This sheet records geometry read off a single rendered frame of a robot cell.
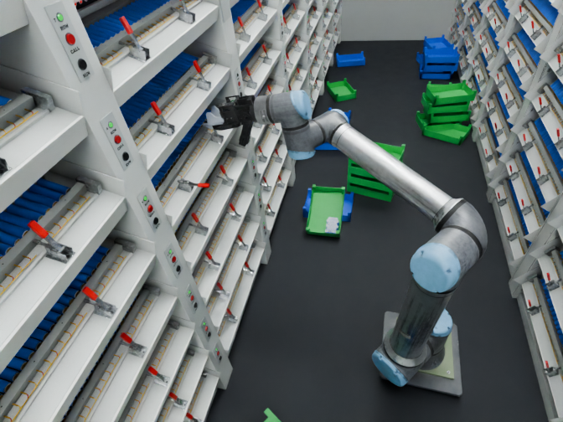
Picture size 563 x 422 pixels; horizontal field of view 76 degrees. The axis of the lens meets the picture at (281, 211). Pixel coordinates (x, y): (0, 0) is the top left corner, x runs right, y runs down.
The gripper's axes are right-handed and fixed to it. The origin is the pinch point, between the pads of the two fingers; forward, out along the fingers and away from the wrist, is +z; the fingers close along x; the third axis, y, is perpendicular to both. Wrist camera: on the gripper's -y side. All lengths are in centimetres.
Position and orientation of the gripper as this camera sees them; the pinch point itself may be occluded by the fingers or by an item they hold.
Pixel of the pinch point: (208, 124)
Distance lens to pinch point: 131.1
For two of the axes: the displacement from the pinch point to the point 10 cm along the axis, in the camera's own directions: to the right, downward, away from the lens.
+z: -9.3, 0.4, 3.5
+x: -2.3, 6.9, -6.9
